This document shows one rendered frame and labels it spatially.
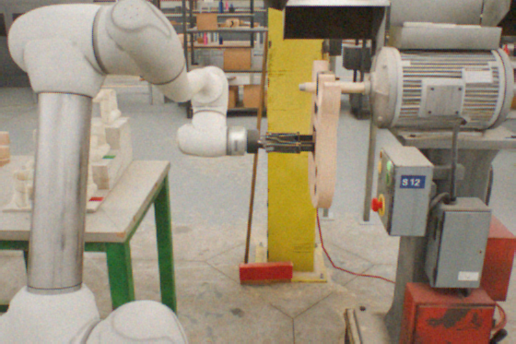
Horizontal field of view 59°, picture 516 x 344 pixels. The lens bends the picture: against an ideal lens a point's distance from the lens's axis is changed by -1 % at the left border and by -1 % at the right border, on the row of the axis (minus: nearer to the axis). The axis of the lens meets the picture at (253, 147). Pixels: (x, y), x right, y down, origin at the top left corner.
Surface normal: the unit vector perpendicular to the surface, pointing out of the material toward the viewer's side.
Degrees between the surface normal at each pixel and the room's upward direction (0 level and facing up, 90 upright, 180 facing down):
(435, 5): 90
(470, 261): 90
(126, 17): 53
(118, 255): 90
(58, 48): 77
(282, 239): 90
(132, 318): 6
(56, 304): 38
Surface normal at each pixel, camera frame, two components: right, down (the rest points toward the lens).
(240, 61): -0.04, 0.30
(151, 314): 0.09, -0.94
